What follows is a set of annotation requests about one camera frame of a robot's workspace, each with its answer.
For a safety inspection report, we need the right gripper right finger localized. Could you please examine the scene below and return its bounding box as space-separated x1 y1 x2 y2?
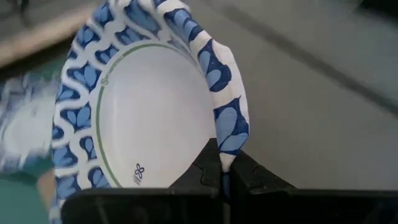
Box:
229 149 398 224

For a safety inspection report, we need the blue patterned paper bowl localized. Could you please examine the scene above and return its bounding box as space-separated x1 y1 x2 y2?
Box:
0 73 58 175
49 0 250 224

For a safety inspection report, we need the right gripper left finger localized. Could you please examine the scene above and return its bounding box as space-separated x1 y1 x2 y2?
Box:
60 138 224 224

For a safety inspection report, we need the green table mat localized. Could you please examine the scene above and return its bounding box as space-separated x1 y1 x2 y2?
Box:
0 55 68 224

